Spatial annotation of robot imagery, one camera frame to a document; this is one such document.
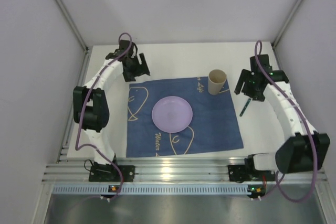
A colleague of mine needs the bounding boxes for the lilac plastic plate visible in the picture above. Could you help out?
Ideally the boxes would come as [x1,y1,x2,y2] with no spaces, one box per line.
[151,96,193,133]

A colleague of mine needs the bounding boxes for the white robot arm, image right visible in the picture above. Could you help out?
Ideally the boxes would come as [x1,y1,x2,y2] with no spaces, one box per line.
[234,55,330,174]

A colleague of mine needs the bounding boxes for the perforated cable duct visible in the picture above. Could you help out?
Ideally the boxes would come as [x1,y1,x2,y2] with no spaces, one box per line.
[52,184,265,195]

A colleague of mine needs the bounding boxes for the spoon with green handle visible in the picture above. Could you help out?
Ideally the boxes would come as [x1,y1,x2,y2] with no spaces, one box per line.
[239,98,251,117]

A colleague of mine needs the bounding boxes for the aluminium rail base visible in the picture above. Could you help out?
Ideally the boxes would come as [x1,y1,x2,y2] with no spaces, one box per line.
[41,156,328,183]

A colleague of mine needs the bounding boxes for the beige paper cup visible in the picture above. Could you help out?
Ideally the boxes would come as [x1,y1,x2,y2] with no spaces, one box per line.
[208,69,227,95]

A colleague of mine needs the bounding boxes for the blue placemat with yellow drawings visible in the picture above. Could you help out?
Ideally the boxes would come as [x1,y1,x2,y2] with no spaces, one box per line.
[126,77,244,157]

